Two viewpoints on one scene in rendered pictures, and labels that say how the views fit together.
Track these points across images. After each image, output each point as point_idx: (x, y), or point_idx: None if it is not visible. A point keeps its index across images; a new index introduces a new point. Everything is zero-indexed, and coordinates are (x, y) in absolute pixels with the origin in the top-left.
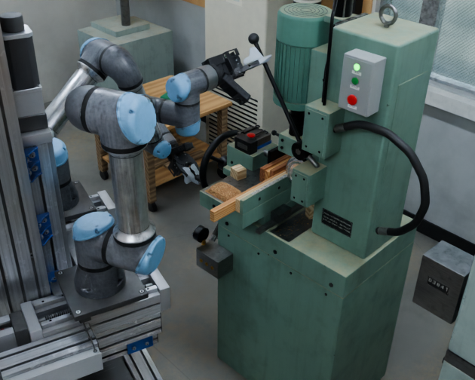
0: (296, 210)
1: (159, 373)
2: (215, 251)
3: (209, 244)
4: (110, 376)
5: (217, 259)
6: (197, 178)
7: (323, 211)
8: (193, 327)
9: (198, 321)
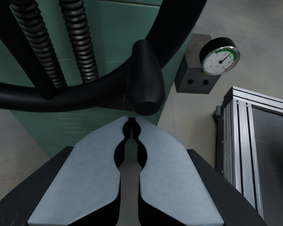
0: None
1: (233, 128)
2: (200, 47)
3: (197, 60)
4: (271, 159)
5: (207, 37)
6: (163, 79)
7: None
8: (136, 205)
9: (126, 208)
